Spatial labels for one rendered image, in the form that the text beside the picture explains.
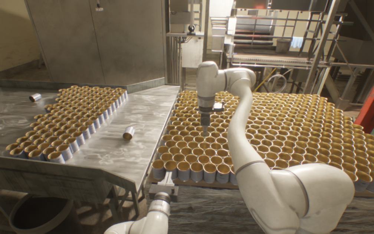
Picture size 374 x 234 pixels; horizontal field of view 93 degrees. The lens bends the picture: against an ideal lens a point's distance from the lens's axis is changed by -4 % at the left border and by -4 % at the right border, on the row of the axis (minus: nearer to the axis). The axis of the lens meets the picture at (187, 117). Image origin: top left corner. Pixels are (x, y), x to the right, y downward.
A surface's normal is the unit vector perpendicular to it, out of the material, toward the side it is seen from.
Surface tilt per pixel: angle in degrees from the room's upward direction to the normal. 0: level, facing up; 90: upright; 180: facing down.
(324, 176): 13
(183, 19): 90
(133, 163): 0
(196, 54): 90
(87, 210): 0
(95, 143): 0
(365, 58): 90
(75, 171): 90
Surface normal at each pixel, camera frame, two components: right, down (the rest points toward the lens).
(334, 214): 0.23, 0.22
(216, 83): 0.30, 0.43
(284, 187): -0.08, -0.66
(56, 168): -0.11, 0.50
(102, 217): 0.02, -0.87
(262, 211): -0.73, -0.11
